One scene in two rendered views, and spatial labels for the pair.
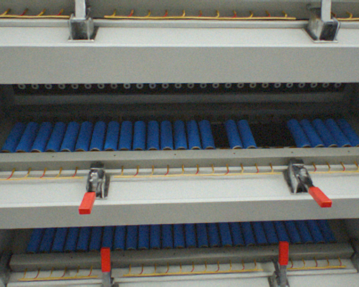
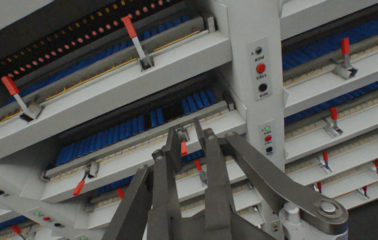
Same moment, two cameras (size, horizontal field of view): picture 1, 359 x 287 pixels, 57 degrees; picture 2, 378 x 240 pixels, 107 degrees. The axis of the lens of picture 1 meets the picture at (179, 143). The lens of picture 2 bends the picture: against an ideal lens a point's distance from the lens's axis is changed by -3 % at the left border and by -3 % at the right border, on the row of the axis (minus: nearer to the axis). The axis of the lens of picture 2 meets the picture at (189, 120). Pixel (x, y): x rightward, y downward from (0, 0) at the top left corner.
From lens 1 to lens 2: 0.25 m
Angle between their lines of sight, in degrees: 11
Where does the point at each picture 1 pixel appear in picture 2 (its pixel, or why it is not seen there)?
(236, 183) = (154, 147)
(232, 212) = not seen: hidden behind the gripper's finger
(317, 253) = not seen: hidden behind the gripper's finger
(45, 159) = (69, 165)
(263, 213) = not seen: hidden behind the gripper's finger
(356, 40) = (166, 60)
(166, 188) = (123, 161)
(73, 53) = (32, 128)
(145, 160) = (109, 151)
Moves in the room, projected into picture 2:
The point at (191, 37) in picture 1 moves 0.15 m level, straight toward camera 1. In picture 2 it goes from (82, 95) to (11, 145)
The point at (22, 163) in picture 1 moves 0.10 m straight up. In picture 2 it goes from (61, 170) to (32, 145)
